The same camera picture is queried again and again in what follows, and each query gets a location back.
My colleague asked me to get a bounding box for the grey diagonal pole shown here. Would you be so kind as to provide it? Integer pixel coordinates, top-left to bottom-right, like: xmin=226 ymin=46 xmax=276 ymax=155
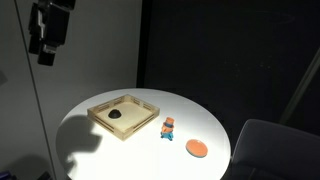
xmin=279 ymin=46 xmax=320 ymax=126

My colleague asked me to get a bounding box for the black round object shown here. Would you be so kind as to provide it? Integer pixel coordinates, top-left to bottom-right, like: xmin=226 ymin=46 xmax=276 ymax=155
xmin=107 ymin=108 xmax=122 ymax=120

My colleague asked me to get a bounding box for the grey chair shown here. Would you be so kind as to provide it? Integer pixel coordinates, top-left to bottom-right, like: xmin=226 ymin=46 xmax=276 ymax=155
xmin=229 ymin=119 xmax=320 ymax=180

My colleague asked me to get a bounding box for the wooden slatted tray box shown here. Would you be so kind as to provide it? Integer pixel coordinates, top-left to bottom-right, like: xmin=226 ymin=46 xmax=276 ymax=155
xmin=87 ymin=94 xmax=160 ymax=142

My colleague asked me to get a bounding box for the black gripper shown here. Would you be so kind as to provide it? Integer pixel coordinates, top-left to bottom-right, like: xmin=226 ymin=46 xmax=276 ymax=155
xmin=28 ymin=0 xmax=76 ymax=67

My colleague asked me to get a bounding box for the orange plate with blue rim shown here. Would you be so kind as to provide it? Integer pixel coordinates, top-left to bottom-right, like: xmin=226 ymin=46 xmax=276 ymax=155
xmin=185 ymin=138 xmax=209 ymax=158

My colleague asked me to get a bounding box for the orange and blue toy figure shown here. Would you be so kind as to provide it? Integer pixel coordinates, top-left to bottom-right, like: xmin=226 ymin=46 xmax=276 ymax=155
xmin=160 ymin=116 xmax=176 ymax=142

